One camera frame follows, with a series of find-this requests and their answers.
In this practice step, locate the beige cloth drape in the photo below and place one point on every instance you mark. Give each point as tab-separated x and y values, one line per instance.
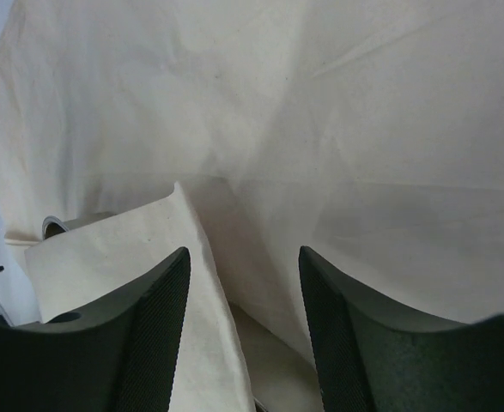
369	131

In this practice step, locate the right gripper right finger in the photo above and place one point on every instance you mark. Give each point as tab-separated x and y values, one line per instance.
373	354

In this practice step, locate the stainless steel tray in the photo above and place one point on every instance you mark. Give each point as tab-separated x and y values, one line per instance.
53	226

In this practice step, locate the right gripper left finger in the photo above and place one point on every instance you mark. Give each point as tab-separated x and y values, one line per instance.
119	352

